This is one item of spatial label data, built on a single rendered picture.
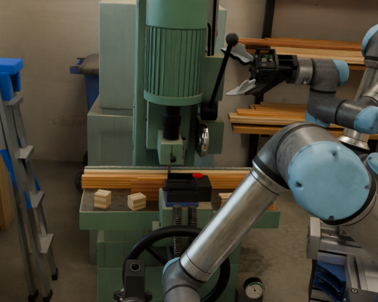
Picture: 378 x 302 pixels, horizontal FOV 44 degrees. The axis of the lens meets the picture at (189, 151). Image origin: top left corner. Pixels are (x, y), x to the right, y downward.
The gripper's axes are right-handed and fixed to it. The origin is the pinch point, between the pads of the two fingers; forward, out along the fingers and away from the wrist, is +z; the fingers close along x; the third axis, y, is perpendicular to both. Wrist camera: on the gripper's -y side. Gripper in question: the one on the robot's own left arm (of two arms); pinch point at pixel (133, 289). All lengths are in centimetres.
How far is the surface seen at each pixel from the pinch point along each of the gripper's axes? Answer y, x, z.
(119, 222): -16.0, -5.0, 18.0
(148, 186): -26.9, 2.9, 20.4
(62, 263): 11, -40, 151
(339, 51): -133, 132, 176
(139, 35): -76, -2, 25
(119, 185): -27.4, -6.0, 29.4
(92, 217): -17.3, -12.7, 16.9
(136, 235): -12.2, 0.1, 20.3
